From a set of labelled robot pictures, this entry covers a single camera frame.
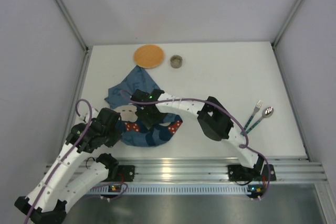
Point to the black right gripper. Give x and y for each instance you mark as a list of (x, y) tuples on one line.
[(149, 118)]

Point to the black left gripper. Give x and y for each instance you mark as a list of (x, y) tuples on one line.
[(111, 135)]

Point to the round woven bamboo plate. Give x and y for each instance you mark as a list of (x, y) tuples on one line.
[(148, 56)]

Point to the small grey metal cup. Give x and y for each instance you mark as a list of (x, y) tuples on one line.
[(176, 61)]

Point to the silver fork green handle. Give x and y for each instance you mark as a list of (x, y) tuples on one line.
[(255, 111)]

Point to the silver spoon green handle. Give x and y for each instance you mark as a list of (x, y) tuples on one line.
[(267, 112)]

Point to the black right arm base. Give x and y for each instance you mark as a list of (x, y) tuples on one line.
[(238, 173)]

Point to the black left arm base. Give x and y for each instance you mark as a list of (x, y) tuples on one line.
[(122, 173)]

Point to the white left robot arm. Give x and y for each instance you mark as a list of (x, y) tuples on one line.
[(82, 163)]

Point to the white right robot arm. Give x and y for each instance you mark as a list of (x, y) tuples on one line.
[(216, 123)]

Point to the aluminium mounting rail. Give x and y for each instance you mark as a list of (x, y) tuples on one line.
[(214, 170)]

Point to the perforated grey cable duct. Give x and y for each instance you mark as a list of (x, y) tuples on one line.
[(179, 189)]

